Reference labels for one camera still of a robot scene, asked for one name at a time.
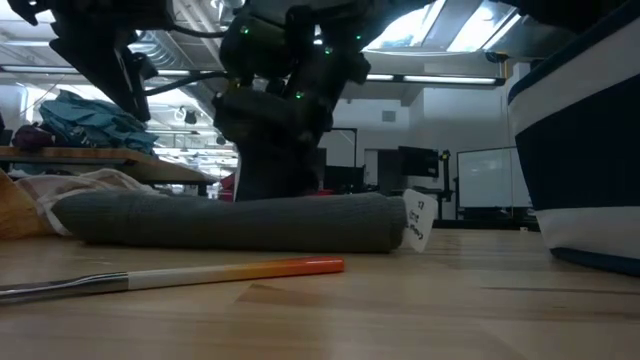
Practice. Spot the maroon bag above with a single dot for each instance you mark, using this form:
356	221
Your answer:
30	139

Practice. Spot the grey waffle towel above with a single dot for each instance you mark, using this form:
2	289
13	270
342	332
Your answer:
225	222

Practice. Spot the pile of teal clothes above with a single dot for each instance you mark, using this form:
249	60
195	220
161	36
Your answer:
90	120

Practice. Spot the white checked towel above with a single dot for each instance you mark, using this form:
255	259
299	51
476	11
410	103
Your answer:
75	182

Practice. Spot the navy blue fabric basket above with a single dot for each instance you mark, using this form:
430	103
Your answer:
580	165

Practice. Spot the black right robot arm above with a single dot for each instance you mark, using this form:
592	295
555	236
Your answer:
300	35

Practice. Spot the black metal table frame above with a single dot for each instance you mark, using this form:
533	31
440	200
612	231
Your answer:
490	224

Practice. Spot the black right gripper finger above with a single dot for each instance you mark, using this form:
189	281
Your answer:
300	172
257	172

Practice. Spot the black monitor on stand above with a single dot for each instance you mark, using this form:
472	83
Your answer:
417	161

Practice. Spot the ceiling light strip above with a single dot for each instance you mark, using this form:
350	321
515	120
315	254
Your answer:
450	79

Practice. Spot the wooden workbench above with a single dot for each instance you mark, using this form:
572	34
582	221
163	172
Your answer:
125	162

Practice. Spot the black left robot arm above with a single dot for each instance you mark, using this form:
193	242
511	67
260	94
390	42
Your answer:
100	15

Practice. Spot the whiteboard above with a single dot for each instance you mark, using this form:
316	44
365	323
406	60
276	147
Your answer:
492	177

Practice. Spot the black framed robot station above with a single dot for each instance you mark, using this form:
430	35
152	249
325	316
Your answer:
350	131

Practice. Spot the mustard yellow towel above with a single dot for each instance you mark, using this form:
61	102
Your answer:
15	210

